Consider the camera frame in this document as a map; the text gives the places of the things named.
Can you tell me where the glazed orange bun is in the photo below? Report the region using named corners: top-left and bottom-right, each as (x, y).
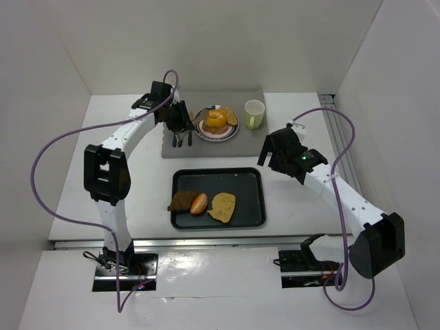
top-left (190, 193), bottom-right (208, 215)

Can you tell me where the gold fork green handle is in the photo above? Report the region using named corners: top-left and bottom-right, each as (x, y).
top-left (176, 133), bottom-right (184, 148)

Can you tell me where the aluminium rail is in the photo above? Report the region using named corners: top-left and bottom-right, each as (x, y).
top-left (318, 94), bottom-right (362, 194)
top-left (53, 234), bottom-right (351, 252)

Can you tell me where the white plate coloured rim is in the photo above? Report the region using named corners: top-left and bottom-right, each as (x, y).
top-left (195, 105), bottom-right (239, 142)

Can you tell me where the aluminium rail right side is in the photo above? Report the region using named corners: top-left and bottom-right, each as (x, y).
top-left (318, 94), bottom-right (362, 194)

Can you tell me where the seeded flat bread slice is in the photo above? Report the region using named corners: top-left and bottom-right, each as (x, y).
top-left (208, 192), bottom-right (237, 223)

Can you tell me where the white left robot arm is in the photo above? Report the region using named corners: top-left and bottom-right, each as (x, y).
top-left (83, 81), bottom-right (194, 270)

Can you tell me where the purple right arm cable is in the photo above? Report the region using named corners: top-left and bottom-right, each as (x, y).
top-left (291, 107), bottom-right (376, 312)

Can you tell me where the black serving tray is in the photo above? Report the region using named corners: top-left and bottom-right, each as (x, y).
top-left (170, 167), bottom-right (266, 230)

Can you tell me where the aluminium rail front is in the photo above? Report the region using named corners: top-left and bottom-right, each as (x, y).
top-left (53, 234), bottom-right (351, 252)

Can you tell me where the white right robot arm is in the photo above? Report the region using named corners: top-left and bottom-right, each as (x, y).
top-left (258, 127), bottom-right (405, 279)

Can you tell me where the small seeded bread slice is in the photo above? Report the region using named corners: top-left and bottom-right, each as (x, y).
top-left (219, 105), bottom-right (238, 126)

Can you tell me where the pale green mug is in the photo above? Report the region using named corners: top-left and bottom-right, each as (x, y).
top-left (245, 100), bottom-right (265, 130)

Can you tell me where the gold knife green handle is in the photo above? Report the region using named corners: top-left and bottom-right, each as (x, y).
top-left (188, 131), bottom-right (193, 146)

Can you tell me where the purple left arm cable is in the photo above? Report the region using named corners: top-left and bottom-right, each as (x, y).
top-left (30, 69), bottom-right (182, 314)

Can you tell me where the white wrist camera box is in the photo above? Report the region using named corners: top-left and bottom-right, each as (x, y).
top-left (286, 121), bottom-right (307, 142)

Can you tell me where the orange bagel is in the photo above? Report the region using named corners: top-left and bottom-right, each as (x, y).
top-left (203, 109), bottom-right (227, 127)

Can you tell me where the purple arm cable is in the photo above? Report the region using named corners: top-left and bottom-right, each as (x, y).
top-left (30, 69), bottom-right (182, 314)
top-left (291, 107), bottom-right (376, 312)

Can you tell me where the dark chocolate croissant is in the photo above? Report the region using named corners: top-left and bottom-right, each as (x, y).
top-left (167, 190), bottom-right (198, 212)

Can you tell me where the large toast slice with crust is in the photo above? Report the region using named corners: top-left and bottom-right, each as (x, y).
top-left (202, 123), bottom-right (228, 135)

